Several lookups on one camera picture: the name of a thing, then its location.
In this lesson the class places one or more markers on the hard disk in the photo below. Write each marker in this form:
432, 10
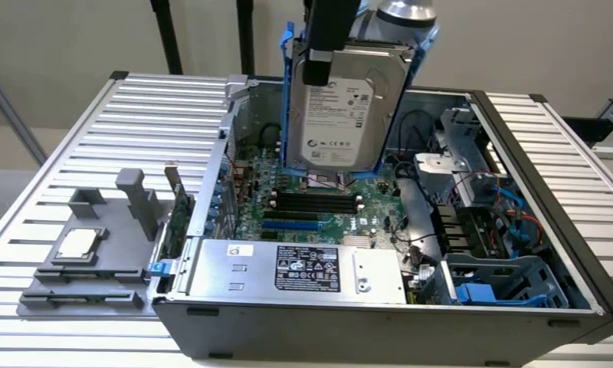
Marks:
344, 111

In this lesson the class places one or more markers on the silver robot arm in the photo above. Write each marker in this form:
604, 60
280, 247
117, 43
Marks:
405, 11

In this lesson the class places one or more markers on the grey disk bay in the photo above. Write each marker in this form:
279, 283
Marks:
511, 274

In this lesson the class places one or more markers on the CPU socket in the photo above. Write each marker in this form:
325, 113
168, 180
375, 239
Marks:
327, 181

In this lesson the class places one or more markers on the metal drive cage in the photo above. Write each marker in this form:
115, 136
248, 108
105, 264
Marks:
455, 153

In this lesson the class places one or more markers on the black RAM slot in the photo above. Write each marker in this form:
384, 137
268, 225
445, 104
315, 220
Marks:
312, 209
316, 198
313, 204
316, 193

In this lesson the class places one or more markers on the black expansion slot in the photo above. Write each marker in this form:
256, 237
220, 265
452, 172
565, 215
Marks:
291, 215

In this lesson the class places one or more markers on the green motherboard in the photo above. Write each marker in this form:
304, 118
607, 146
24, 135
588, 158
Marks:
332, 226

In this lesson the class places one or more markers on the blue expansion slot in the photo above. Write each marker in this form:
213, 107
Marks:
289, 225

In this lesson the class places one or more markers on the small silver chipset heatsink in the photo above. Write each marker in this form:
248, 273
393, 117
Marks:
357, 242

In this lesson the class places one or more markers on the green graphics card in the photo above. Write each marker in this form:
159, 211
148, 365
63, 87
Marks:
180, 214

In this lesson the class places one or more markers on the black fan shroud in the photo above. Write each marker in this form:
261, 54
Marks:
460, 228

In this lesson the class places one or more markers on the silver power supply unit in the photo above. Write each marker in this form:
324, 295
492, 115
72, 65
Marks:
296, 270

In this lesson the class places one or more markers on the grey parts rack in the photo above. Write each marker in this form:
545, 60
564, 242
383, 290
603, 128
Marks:
117, 226

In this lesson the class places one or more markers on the blue case latch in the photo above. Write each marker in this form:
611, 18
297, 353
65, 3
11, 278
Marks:
160, 267

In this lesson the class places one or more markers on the silver CPU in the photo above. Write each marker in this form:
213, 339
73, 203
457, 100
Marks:
80, 243

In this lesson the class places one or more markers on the black open PC case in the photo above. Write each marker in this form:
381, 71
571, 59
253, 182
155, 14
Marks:
368, 329

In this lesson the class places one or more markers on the black stand post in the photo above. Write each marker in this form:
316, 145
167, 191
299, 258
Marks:
247, 36
169, 36

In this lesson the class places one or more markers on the grey metal frame pole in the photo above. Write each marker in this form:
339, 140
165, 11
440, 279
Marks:
9, 107

